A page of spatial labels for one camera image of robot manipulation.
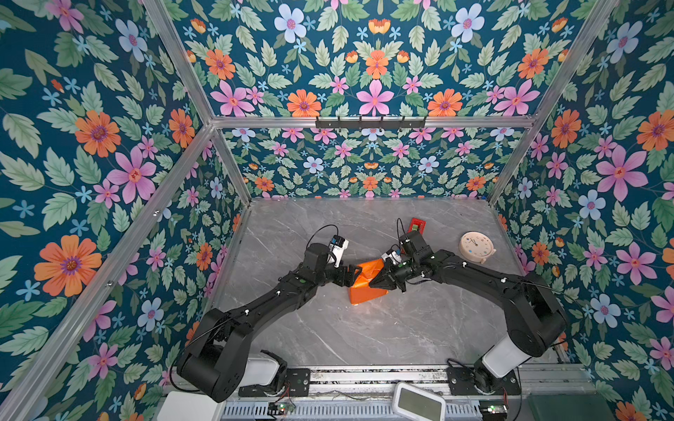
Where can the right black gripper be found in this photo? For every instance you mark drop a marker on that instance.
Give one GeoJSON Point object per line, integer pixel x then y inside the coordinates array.
{"type": "Point", "coordinates": [386, 280]}

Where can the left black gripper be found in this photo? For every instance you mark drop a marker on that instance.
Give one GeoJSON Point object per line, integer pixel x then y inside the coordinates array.
{"type": "Point", "coordinates": [342, 281]}

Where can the yellow orange wrapping paper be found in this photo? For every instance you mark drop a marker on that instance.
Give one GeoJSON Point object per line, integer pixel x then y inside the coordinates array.
{"type": "Point", "coordinates": [361, 292]}

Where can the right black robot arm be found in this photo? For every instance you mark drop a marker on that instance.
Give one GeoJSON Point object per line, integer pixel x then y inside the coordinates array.
{"type": "Point", "coordinates": [533, 316]}

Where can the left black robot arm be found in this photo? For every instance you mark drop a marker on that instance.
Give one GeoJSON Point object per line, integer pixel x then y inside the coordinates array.
{"type": "Point", "coordinates": [215, 360]}

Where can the white box device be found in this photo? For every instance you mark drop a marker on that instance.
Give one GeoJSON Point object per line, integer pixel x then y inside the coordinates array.
{"type": "Point", "coordinates": [182, 406]}

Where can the red tape dispenser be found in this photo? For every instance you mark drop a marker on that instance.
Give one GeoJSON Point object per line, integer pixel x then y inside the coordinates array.
{"type": "Point", "coordinates": [417, 225]}

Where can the pink round alarm clock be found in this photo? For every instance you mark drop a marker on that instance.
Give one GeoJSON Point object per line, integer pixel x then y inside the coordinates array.
{"type": "Point", "coordinates": [476, 247]}

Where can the white timer display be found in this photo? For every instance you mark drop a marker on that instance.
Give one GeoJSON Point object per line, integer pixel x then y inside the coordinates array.
{"type": "Point", "coordinates": [415, 403]}

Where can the green mat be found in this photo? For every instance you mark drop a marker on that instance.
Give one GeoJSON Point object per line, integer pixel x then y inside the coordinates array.
{"type": "Point", "coordinates": [570, 408]}

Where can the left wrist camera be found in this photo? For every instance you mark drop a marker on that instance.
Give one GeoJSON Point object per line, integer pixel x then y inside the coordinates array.
{"type": "Point", "coordinates": [336, 248]}

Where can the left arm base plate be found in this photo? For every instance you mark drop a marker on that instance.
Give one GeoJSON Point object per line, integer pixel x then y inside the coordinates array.
{"type": "Point", "coordinates": [288, 381]}

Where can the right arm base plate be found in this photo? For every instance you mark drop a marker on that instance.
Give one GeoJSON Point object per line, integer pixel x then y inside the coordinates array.
{"type": "Point", "coordinates": [464, 381]}

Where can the black hook rail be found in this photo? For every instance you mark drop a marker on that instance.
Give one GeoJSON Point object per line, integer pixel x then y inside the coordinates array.
{"type": "Point", "coordinates": [386, 123]}

